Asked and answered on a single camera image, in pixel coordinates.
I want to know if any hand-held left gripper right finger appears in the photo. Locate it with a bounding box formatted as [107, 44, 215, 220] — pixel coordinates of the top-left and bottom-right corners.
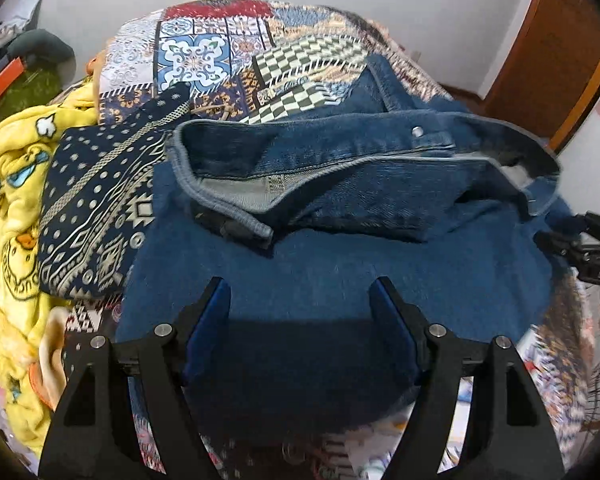
[370, 276, 566, 480]

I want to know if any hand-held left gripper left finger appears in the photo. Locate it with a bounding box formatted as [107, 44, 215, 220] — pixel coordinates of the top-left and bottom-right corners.
[38, 276, 231, 480]

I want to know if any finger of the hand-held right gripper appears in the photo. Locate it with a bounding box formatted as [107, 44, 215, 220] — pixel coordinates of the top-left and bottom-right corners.
[570, 211, 600, 242]
[532, 230, 583, 263]

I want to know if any blue denim jacket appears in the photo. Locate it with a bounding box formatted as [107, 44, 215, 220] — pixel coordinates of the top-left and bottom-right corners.
[115, 54, 577, 443]

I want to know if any navy patterned cloth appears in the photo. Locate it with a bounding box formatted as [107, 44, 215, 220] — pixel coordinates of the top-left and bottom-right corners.
[37, 82, 194, 302]

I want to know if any brown wooden door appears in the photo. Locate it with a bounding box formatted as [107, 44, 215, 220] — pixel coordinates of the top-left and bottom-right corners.
[480, 0, 600, 152]

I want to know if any yellow cartoon blanket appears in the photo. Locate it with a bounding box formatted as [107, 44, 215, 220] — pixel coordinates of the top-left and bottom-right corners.
[0, 85, 108, 457]

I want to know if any patchwork patterned blanket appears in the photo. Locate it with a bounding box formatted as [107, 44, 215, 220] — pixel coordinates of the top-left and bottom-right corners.
[62, 0, 600, 480]

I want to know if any green patterned cloth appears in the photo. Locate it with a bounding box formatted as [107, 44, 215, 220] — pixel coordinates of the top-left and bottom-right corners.
[0, 67, 64, 132]

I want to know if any orange box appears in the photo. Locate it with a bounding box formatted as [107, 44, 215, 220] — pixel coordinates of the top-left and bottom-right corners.
[0, 57, 29, 112]

